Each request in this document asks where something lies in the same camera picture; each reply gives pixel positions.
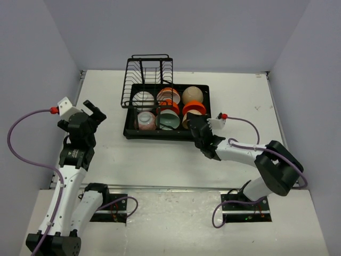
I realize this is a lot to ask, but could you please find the black wire plate rack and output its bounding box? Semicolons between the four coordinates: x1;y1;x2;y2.
120;54;173;104

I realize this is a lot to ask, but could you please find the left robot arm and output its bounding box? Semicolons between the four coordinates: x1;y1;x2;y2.
26;98;111;255

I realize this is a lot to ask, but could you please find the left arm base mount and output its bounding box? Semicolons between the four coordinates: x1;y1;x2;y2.
90;199;127;223

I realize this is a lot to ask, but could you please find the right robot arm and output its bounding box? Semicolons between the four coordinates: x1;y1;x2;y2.
187;113;307;210

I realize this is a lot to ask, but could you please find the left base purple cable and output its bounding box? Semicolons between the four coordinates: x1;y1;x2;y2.
94;196;139;217

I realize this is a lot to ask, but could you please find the black dish rack tray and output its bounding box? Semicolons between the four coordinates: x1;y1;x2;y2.
123;83;212;144

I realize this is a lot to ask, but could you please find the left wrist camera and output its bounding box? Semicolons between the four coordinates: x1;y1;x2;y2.
57;97;81;121

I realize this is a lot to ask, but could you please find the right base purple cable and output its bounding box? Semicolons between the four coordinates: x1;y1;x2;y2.
212;199;263;229

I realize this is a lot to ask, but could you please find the beige round bowl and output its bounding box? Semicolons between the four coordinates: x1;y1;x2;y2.
182;86;204;105

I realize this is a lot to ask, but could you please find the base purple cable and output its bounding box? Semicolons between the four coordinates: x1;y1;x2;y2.
212;199;263;229
94;196;139;217

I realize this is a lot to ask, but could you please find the light green bowl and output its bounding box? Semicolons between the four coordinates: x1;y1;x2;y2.
155;109;180;131

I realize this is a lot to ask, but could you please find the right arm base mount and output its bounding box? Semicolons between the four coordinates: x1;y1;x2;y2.
222;197;272;223

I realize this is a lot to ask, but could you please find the red patterned bowl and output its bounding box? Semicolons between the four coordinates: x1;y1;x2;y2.
134;111;157;131

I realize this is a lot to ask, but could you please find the orange white bowl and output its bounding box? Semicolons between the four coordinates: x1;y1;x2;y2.
157;87;181;104

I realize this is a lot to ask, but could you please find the tan bowl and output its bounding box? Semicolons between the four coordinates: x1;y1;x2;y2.
182;109;202;130

